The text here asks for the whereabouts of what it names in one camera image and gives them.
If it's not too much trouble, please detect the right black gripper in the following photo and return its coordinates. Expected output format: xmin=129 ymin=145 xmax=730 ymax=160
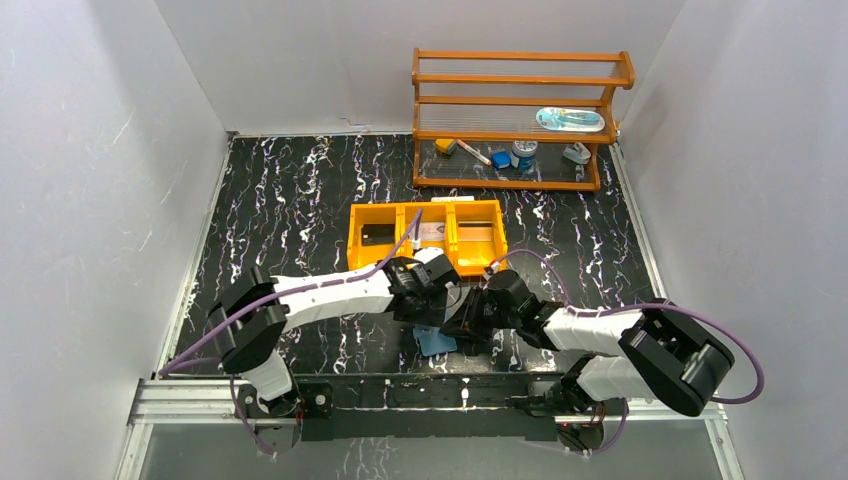
xmin=440 ymin=285 xmax=520 ymax=341

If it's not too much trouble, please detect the blue card holder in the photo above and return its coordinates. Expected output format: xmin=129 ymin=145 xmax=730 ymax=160
xmin=413 ymin=325 xmax=457 ymax=357

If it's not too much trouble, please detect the yellow three-compartment bin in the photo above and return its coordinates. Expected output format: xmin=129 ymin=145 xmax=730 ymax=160
xmin=346 ymin=198 xmax=508 ymax=277

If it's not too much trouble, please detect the orange wooden shelf rack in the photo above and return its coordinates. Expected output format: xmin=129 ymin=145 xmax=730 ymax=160
xmin=411 ymin=48 xmax=636 ymax=192

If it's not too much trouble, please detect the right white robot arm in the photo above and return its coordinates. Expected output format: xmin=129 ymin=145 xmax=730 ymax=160
xmin=441 ymin=270 xmax=735 ymax=417

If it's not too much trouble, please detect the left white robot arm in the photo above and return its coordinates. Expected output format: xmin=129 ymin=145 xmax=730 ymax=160
xmin=207 ymin=247 xmax=462 ymax=417

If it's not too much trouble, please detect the silver credit card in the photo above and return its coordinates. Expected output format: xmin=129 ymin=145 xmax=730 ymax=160
xmin=418 ymin=222 xmax=447 ymax=242

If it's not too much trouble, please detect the black credit card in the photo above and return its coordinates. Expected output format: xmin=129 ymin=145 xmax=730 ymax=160
xmin=360 ymin=224 xmax=395 ymax=247

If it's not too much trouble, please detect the white rectangular box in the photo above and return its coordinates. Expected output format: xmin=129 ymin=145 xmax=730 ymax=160
xmin=430 ymin=196 xmax=476 ymax=202

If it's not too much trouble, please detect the yellow sponge block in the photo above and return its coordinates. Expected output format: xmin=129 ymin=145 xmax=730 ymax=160
xmin=434 ymin=139 xmax=458 ymax=157

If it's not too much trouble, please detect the white marker pen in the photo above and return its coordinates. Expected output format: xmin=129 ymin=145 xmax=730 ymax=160
xmin=456 ymin=139 xmax=492 ymax=166

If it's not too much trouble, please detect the blue small box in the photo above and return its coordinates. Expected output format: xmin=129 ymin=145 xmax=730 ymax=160
xmin=490 ymin=150 xmax=512 ymax=170

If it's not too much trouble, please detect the grey tape dispenser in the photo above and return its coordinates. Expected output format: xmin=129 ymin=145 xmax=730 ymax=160
xmin=563 ymin=142 xmax=592 ymax=165

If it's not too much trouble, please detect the blue blister pack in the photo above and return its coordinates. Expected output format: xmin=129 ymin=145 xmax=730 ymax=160
xmin=535 ymin=107 xmax=606 ymax=133

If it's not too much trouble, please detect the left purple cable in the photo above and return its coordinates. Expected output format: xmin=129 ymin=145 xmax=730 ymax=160
xmin=157 ymin=207 xmax=425 ymax=458

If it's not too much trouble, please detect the purple cable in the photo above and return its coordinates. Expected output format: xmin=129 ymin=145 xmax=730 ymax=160
xmin=157 ymin=207 xmax=425 ymax=458
xmin=486 ymin=248 xmax=766 ymax=458

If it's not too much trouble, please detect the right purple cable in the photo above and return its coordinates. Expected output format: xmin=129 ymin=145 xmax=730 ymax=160
xmin=486 ymin=248 xmax=766 ymax=458

